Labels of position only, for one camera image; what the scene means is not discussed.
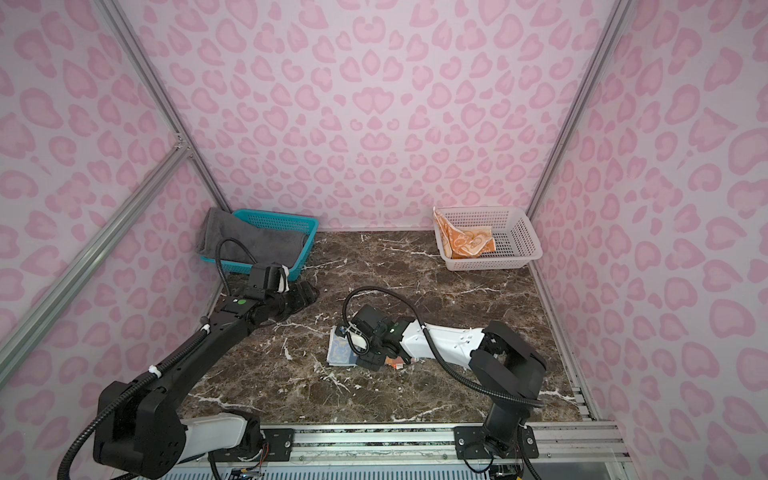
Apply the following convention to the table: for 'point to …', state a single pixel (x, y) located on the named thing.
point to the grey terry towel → (267, 248)
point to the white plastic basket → (516, 240)
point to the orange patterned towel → (465, 242)
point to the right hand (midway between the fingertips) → (369, 342)
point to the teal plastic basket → (280, 222)
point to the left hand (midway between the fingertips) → (312, 292)
